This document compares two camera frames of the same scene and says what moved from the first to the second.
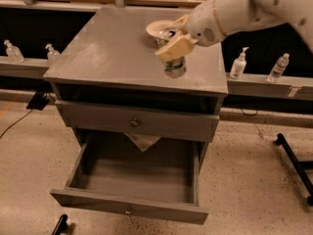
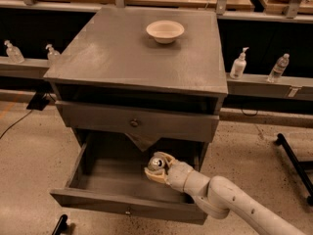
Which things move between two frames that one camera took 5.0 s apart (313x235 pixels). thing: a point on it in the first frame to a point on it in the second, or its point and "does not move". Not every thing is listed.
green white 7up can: [174, 67] to [156, 163]
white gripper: [202, 23] to [178, 174]
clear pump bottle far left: [14, 53] does not move
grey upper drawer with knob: [150, 122] does not move
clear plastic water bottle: [278, 69] does not move
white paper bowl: [157, 27] does not move
